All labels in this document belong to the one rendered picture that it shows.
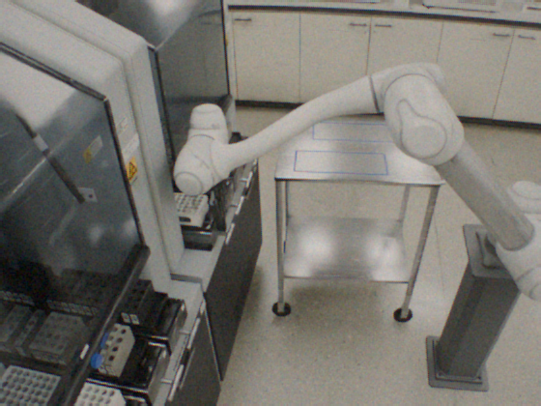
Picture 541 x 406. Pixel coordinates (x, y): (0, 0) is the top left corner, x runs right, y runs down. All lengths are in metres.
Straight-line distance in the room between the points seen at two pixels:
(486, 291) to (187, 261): 1.01
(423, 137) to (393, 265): 1.20
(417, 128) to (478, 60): 2.74
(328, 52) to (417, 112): 2.65
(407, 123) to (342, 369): 1.34
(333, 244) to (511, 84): 2.17
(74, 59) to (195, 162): 0.37
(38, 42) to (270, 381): 1.58
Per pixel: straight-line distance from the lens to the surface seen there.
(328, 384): 2.06
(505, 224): 1.28
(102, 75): 1.00
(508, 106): 3.92
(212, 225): 1.50
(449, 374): 2.12
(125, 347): 1.19
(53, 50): 1.03
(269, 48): 3.67
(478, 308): 1.78
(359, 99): 1.20
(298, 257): 2.12
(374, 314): 2.29
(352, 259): 2.13
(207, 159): 1.15
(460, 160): 1.12
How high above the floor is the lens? 1.79
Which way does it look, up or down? 38 degrees down
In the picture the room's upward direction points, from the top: 1 degrees counter-clockwise
